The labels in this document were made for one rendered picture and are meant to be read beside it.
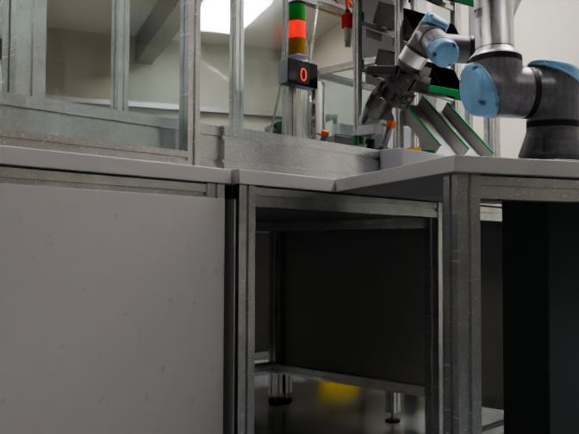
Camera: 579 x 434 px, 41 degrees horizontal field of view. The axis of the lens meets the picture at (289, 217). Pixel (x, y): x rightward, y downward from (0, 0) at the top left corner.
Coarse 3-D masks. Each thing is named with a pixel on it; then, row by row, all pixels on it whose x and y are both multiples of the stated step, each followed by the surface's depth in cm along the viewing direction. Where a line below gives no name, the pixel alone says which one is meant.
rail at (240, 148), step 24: (240, 144) 164; (264, 144) 170; (288, 144) 175; (312, 144) 181; (336, 144) 187; (240, 168) 164; (264, 168) 169; (288, 168) 175; (312, 168) 180; (336, 168) 187; (360, 168) 193
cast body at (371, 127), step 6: (360, 120) 225; (366, 120) 224; (372, 120) 223; (378, 120) 225; (360, 126) 225; (366, 126) 224; (372, 126) 222; (378, 126) 223; (360, 132) 225; (366, 132) 224; (372, 132) 222; (378, 132) 223
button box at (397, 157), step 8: (384, 152) 198; (392, 152) 196; (400, 152) 194; (408, 152) 196; (416, 152) 199; (424, 152) 201; (384, 160) 198; (392, 160) 196; (400, 160) 194; (408, 160) 196; (416, 160) 199; (424, 160) 201; (384, 168) 197
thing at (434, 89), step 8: (384, 56) 252; (392, 56) 249; (376, 64) 256; (384, 64) 252; (392, 64) 249; (432, 72) 252; (432, 80) 252; (424, 88) 237; (432, 88) 236; (440, 88) 238; (448, 88) 240; (456, 96) 243
